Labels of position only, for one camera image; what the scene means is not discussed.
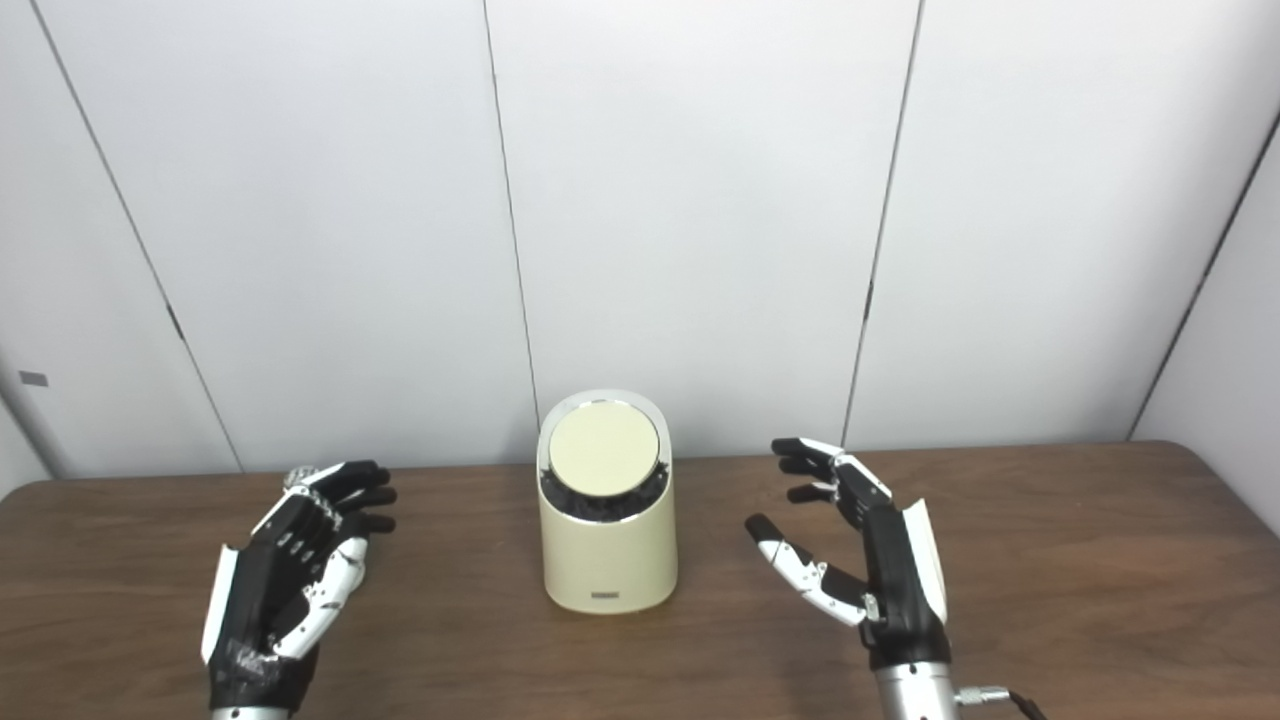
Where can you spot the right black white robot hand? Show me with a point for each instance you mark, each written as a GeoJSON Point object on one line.
{"type": "Point", "coordinates": [895, 590]}

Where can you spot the small grey wall label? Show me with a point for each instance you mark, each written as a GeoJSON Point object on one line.
{"type": "Point", "coordinates": [33, 379]}

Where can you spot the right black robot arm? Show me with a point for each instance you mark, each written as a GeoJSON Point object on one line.
{"type": "Point", "coordinates": [912, 695]}

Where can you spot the cream-colored round bin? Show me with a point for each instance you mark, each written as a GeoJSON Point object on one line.
{"type": "Point", "coordinates": [608, 560]}

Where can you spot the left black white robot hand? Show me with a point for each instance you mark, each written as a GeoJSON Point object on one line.
{"type": "Point", "coordinates": [262, 590]}

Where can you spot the small white plastic bottle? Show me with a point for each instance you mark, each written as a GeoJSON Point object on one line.
{"type": "Point", "coordinates": [300, 477]}

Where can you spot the cream round bin lid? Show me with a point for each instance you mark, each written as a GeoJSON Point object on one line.
{"type": "Point", "coordinates": [604, 448]}

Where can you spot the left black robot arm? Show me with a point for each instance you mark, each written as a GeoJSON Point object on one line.
{"type": "Point", "coordinates": [250, 715]}

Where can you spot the black bin liner bag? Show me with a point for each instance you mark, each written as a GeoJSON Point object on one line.
{"type": "Point", "coordinates": [560, 500]}

